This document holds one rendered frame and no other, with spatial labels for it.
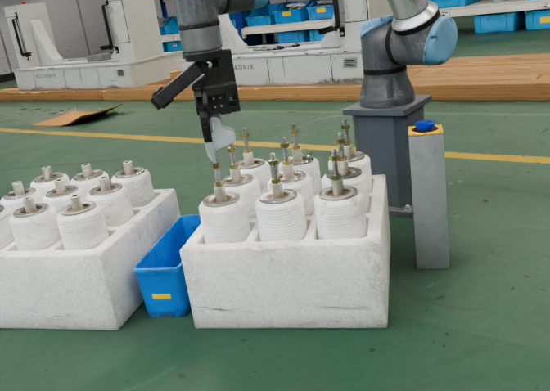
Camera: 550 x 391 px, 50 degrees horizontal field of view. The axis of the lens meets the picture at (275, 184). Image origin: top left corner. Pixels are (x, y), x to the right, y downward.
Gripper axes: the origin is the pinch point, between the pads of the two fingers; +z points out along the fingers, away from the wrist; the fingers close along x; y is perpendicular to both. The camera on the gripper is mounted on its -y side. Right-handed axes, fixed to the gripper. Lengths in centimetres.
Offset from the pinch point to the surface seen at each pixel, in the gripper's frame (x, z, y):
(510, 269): -3, 35, 59
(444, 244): 2, 28, 47
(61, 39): 716, -3, -204
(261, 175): 18.4, 11.3, 9.9
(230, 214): -4.5, 11.0, 2.0
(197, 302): -5.6, 28.1, -7.4
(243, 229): -3.3, 15.0, 4.0
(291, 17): 554, 4, 87
